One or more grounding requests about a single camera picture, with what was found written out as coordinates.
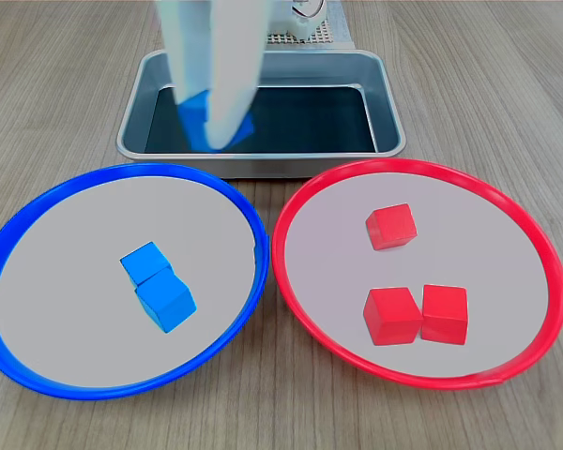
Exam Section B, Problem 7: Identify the blue cube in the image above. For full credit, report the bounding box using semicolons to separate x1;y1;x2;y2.
134;270;198;335
176;88;255;154
119;241;175;287

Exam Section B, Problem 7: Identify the red cube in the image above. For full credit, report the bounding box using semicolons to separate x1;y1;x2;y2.
420;283;469;346
365;202;418;252
362;286;424;347

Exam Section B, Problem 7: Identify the steel tray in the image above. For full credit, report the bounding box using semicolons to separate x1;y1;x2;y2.
115;49;407;179

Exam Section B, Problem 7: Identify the black tray mat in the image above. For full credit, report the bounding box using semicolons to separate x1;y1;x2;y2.
144;85;379;155

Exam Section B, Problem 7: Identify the blue-rimmed white plate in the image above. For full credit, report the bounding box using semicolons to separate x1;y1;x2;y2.
0;162;269;402

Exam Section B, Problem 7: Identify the red-rimmed white plate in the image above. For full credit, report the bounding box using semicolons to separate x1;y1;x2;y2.
270;157;563;391

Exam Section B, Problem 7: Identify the pale perforated base plate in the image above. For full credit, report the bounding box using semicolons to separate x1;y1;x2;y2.
265;0;357;50

